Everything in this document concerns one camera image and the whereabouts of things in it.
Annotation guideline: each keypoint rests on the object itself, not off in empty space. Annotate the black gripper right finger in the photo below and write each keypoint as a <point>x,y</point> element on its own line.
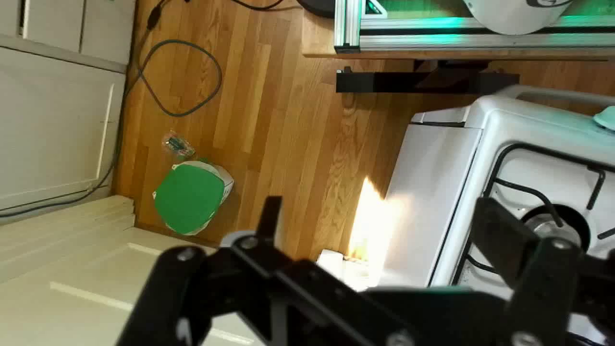
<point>545,289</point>

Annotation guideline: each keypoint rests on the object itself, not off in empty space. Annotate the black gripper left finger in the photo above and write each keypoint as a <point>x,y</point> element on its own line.
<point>174,294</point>

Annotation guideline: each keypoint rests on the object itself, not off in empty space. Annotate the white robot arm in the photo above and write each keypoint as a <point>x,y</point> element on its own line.
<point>512,16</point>

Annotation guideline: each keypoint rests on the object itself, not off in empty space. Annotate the white gas stove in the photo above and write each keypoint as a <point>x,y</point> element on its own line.
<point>443,192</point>

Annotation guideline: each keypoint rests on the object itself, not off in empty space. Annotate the cream white door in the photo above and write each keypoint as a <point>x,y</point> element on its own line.
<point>78,275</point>

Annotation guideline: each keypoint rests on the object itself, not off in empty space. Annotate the black burner grate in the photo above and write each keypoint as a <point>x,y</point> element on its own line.
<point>597,189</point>

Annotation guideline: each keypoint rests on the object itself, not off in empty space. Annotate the clear plastic wrapper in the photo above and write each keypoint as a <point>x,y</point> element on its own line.
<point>178,146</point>

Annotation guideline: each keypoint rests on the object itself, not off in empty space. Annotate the white base cabinet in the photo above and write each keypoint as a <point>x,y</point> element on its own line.
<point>59,96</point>

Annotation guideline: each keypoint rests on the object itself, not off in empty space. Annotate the aluminium frame robot cart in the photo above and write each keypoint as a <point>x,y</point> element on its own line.
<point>349,21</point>

